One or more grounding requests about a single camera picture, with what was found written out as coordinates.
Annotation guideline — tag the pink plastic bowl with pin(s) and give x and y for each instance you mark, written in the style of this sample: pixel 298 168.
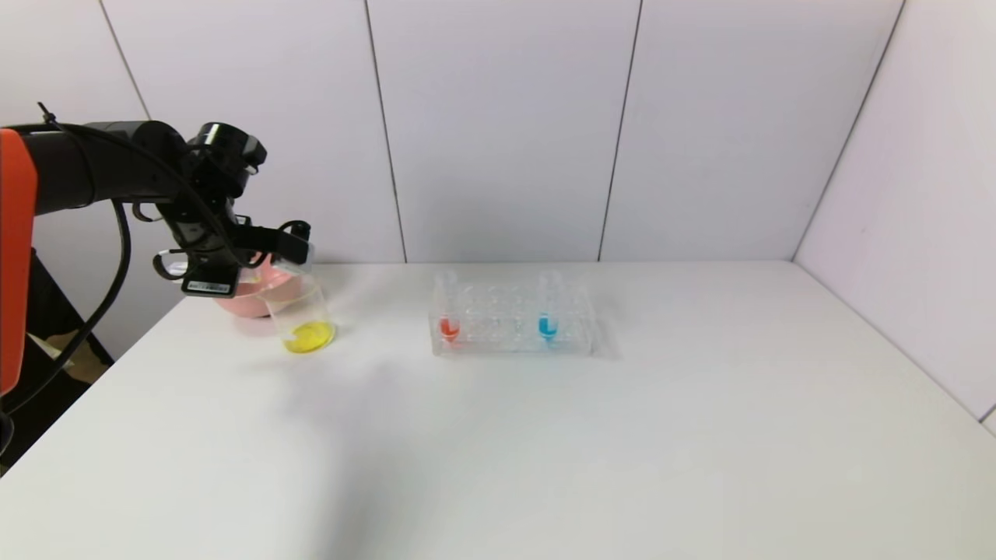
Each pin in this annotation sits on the pink plastic bowl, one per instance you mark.
pixel 241 305

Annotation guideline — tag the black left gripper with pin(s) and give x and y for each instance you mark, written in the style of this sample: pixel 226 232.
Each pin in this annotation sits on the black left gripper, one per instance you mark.
pixel 210 283

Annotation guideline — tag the blue pigment test tube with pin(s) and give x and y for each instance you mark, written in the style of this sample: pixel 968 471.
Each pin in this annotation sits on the blue pigment test tube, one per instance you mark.
pixel 548 327

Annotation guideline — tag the clear glass beaker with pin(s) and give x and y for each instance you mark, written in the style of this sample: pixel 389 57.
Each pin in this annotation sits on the clear glass beaker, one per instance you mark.
pixel 310 336

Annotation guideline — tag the clear acrylic test tube rack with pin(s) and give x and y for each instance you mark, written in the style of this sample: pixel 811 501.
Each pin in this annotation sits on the clear acrylic test tube rack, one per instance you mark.
pixel 506 327

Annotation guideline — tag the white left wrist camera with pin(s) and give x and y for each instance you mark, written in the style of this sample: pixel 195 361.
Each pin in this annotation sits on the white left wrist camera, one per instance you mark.
pixel 208 290

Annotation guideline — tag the red pigment test tube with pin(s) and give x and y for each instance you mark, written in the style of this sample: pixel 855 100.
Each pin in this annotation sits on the red pigment test tube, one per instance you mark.
pixel 449 327

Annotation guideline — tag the brown cardboard box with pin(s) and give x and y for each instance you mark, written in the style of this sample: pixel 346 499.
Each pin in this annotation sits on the brown cardboard box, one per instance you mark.
pixel 74 358

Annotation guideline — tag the orange and black left arm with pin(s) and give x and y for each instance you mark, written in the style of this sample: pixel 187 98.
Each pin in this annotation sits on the orange and black left arm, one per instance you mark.
pixel 93 167

